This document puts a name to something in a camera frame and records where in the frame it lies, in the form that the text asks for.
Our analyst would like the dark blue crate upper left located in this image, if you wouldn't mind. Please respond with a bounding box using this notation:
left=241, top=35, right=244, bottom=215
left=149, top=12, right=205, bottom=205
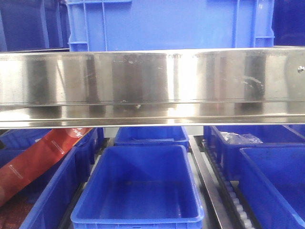
left=0, top=0, right=70, bottom=52

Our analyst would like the blue bin right front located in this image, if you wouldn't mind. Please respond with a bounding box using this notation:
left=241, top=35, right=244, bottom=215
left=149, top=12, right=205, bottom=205
left=239, top=146, right=305, bottom=229

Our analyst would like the blue bin centre rear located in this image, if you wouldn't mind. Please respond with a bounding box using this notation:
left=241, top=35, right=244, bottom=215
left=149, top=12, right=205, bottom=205
left=114, top=126, right=189, bottom=148

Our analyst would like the clear plastic bag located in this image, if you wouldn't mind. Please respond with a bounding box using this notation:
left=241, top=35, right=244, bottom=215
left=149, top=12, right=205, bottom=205
left=221, top=132, right=263, bottom=144

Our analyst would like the dark blue crate upper right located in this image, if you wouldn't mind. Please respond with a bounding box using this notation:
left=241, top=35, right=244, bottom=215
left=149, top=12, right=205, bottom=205
left=273, top=0, right=305, bottom=46

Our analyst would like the blue bin right rear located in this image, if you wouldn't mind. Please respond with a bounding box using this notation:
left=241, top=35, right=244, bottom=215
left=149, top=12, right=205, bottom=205
left=203, top=125, right=305, bottom=180

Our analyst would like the red packaging bag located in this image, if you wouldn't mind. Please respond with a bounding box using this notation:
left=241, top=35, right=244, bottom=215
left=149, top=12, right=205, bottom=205
left=0, top=128, right=92, bottom=206

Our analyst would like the large blue crate upper shelf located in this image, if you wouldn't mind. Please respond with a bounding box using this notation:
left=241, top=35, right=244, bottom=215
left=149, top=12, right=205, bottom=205
left=66, top=0, right=275, bottom=52

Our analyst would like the blue bin left front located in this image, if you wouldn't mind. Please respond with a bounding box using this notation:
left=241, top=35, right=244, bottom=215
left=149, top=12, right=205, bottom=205
left=0, top=146, right=91, bottom=229

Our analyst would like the blue bin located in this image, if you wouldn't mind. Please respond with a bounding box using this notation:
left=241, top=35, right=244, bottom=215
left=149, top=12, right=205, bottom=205
left=239, top=146, right=305, bottom=229
left=0, top=146, right=91, bottom=229
left=114, top=126, right=189, bottom=148
left=71, top=145, right=204, bottom=229
left=0, top=128, right=103, bottom=167
left=203, top=125, right=305, bottom=180

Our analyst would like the blue bin left rear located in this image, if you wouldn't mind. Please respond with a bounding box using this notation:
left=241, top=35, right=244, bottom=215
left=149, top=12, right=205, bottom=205
left=0, top=128, right=103, bottom=167

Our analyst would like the stainless steel shelf beam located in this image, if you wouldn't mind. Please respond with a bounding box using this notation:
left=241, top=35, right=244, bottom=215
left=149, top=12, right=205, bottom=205
left=0, top=47, right=305, bottom=129

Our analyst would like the dark blue crate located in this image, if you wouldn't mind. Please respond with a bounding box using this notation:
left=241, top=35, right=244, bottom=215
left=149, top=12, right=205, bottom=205
left=0, top=0, right=70, bottom=52
left=273, top=0, right=305, bottom=46

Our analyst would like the blue bin centre front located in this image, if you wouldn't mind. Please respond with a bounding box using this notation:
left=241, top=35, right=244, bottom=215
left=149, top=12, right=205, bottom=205
left=71, top=145, right=204, bottom=229

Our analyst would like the steel roller track rail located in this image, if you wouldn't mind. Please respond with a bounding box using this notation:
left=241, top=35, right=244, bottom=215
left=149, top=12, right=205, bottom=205
left=188, top=135, right=260, bottom=229

